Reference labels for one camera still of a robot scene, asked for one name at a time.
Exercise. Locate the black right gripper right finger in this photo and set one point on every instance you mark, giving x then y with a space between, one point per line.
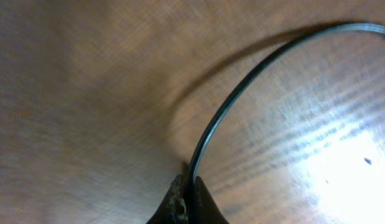
203 207

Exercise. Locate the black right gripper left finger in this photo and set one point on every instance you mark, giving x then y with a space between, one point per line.
172 209

